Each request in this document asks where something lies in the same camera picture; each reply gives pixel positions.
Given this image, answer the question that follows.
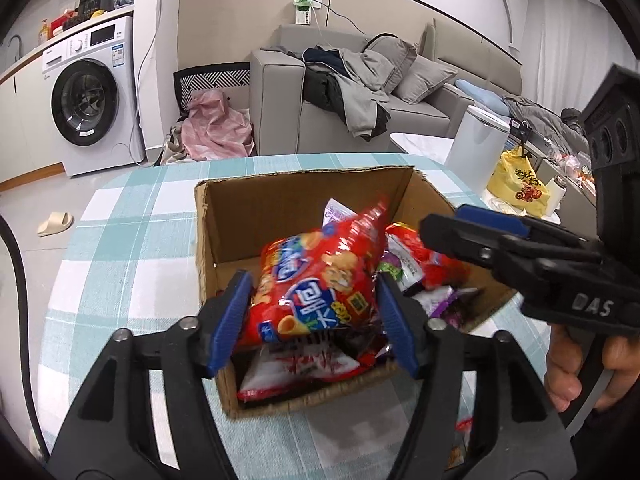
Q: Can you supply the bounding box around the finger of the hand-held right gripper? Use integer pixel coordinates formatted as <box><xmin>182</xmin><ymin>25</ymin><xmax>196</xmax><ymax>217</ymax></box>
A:
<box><xmin>419</xmin><ymin>213</ymin><xmax>538</xmax><ymax>281</ymax></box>
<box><xmin>456</xmin><ymin>204</ymin><xmax>601</xmax><ymax>256</ymax></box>

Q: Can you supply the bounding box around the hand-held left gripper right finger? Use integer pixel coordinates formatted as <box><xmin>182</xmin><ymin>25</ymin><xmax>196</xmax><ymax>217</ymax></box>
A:
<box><xmin>375</xmin><ymin>272</ymin><xmax>578</xmax><ymax>480</ymax></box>

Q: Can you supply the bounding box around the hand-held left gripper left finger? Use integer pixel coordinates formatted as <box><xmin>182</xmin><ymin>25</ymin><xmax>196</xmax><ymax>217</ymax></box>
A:
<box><xmin>45</xmin><ymin>270</ymin><xmax>255</xmax><ymax>480</ymax></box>

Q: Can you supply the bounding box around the purple bread snack packet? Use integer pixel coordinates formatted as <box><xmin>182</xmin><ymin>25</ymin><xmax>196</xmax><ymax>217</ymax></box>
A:
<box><xmin>415</xmin><ymin>285</ymin><xmax>483</xmax><ymax>333</ymax></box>

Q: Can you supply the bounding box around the white red-edged snack packet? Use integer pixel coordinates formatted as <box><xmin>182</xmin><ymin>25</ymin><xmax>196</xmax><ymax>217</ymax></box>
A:
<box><xmin>237</xmin><ymin>340</ymin><xmax>401</xmax><ymax>403</ymax></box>

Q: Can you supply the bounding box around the red blue-label snack bag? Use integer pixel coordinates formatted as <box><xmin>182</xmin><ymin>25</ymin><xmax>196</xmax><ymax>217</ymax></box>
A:
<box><xmin>235</xmin><ymin>195</ymin><xmax>396</xmax><ymax>361</ymax></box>

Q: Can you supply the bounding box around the brown cardboard box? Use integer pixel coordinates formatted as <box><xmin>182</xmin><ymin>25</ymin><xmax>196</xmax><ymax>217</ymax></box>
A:
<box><xmin>194</xmin><ymin>166</ymin><xmax>526</xmax><ymax>418</ymax></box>

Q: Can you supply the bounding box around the white purple-edged snack packet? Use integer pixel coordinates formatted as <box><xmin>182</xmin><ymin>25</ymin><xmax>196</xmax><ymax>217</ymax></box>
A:
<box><xmin>321</xmin><ymin>198</ymin><xmax>363</xmax><ymax>228</ymax></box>

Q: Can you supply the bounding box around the person's right hand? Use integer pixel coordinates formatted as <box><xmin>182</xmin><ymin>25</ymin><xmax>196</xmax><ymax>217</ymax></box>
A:
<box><xmin>544</xmin><ymin>322</ymin><xmax>640</xmax><ymax>413</ymax></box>

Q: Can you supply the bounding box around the red snack packet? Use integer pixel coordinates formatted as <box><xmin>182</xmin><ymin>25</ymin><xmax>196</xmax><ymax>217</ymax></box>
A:
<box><xmin>385</xmin><ymin>222</ymin><xmax>473</xmax><ymax>291</ymax></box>

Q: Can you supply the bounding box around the yellow plastic bag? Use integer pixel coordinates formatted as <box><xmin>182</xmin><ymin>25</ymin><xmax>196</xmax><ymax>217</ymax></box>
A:
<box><xmin>487</xmin><ymin>149</ymin><xmax>548</xmax><ymax>218</ymax></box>

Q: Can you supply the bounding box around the white green snack packet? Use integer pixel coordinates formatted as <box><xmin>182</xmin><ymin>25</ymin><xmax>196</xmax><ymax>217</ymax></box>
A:
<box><xmin>379</xmin><ymin>237</ymin><xmax>426</xmax><ymax>295</ymax></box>

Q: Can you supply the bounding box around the white tissue roll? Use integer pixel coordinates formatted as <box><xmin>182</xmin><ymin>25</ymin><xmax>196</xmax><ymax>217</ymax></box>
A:
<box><xmin>545</xmin><ymin>176</ymin><xmax>568</xmax><ymax>211</ymax></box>

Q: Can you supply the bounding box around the white trash bin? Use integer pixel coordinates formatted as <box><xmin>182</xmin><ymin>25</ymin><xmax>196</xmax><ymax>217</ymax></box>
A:
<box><xmin>445</xmin><ymin>105</ymin><xmax>512</xmax><ymax>196</ymax></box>

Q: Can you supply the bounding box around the white marble coffee table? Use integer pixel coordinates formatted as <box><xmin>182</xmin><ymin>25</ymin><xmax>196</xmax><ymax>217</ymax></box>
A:
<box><xmin>389</xmin><ymin>131</ymin><xmax>453</xmax><ymax>166</ymax></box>

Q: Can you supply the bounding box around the grey padded coat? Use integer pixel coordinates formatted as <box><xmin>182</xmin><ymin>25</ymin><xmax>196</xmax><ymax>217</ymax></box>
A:
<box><xmin>502</xmin><ymin>94</ymin><xmax>588</xmax><ymax>143</ymax></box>

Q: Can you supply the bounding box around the teal white checkered tablecloth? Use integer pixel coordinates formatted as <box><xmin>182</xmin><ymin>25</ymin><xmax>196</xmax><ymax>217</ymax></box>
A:
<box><xmin>37</xmin><ymin>152</ymin><xmax>571</xmax><ymax>480</ymax></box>

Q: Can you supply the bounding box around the light blue pillow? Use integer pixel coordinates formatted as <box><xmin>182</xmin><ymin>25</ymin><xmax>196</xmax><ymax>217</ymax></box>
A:
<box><xmin>454</xmin><ymin>78</ymin><xmax>511</xmax><ymax>116</ymax></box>

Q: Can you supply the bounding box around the grey pillow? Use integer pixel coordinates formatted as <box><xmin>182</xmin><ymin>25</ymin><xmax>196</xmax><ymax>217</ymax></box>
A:
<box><xmin>392</xmin><ymin>54</ymin><xmax>460</xmax><ymax>106</ymax></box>
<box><xmin>364</xmin><ymin>35</ymin><xmax>420</xmax><ymax>93</ymax></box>

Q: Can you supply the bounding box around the grey jacket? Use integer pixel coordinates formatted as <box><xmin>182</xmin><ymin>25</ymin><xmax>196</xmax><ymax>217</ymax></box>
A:
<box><xmin>340</xmin><ymin>47</ymin><xmax>396</xmax><ymax>138</ymax></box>

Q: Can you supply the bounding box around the pink cloth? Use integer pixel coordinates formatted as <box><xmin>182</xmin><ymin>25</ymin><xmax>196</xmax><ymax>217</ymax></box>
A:
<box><xmin>180</xmin><ymin>89</ymin><xmax>255</xmax><ymax>162</ymax></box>

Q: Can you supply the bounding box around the beige slipper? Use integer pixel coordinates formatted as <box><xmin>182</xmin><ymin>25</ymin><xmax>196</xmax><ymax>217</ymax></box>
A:
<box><xmin>36</xmin><ymin>212</ymin><xmax>75</xmax><ymax>237</ymax></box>

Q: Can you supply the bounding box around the black garment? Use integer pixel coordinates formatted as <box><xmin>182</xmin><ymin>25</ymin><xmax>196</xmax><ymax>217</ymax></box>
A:
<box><xmin>302</xmin><ymin>46</ymin><xmax>391</xmax><ymax>141</ymax></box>

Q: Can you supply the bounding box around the white washing machine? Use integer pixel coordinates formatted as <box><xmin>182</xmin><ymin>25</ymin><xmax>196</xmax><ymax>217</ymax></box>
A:
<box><xmin>41</xmin><ymin>15</ymin><xmax>147</xmax><ymax>178</ymax></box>

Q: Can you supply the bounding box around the grey sofa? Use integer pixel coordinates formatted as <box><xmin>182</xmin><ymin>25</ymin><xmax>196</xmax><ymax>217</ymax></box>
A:
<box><xmin>249</xmin><ymin>17</ymin><xmax>523</xmax><ymax>156</ymax></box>

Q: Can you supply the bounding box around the black white patterned basket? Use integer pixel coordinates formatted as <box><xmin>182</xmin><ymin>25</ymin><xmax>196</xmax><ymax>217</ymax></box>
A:
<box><xmin>172</xmin><ymin>61</ymin><xmax>252</xmax><ymax>121</ymax></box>

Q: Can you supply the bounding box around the white counter cabinet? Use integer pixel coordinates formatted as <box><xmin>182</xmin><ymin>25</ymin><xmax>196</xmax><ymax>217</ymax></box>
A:
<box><xmin>0</xmin><ymin>35</ymin><xmax>66</xmax><ymax>193</ymax></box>

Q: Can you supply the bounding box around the red package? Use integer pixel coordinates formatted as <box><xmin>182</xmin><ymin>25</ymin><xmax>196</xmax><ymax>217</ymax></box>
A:
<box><xmin>50</xmin><ymin>12</ymin><xmax>81</xmax><ymax>36</ymax></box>

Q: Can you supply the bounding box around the black cooker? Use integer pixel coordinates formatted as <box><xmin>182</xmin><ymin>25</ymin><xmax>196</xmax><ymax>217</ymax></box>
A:
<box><xmin>75</xmin><ymin>0</ymin><xmax>119</xmax><ymax>18</ymax></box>

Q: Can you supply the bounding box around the black cable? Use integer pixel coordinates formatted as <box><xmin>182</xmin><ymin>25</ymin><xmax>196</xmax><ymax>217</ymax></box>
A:
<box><xmin>0</xmin><ymin>215</ymin><xmax>51</xmax><ymax>461</ymax></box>

